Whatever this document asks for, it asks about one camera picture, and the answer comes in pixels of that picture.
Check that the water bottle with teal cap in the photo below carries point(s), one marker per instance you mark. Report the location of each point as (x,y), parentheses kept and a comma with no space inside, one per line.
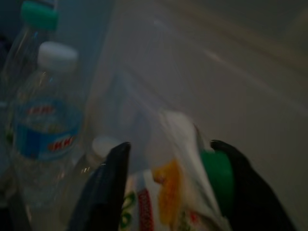
(38,14)

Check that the water bottle with white cap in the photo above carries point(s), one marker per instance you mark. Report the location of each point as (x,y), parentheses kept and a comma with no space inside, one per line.
(103,145)
(45,125)

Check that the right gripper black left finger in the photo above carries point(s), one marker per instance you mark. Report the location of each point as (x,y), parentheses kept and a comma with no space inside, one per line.
(106,192)

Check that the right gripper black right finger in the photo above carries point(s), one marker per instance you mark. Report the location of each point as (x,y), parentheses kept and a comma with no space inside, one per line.
(255,199)

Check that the yellow green juice carton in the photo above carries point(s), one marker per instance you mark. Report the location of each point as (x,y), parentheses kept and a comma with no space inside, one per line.
(168,185)

